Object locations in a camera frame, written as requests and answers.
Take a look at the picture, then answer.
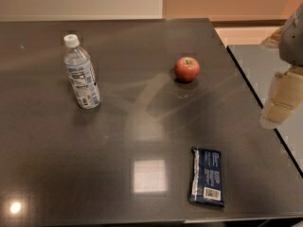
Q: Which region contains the clear plastic water bottle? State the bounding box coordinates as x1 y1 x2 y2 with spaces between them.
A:
63 34 100 109

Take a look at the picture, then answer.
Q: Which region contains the red apple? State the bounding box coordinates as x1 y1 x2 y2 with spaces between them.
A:
174 57 200 82

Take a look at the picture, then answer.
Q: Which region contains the blue rxbar blueberry wrapper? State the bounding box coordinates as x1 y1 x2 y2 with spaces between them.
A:
188 147 224 207

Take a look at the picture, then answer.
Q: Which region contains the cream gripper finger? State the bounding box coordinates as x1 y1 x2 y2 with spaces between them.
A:
259 65 303 129

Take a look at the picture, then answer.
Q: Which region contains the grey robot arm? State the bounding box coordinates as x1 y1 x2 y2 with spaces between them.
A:
259 4 303 129

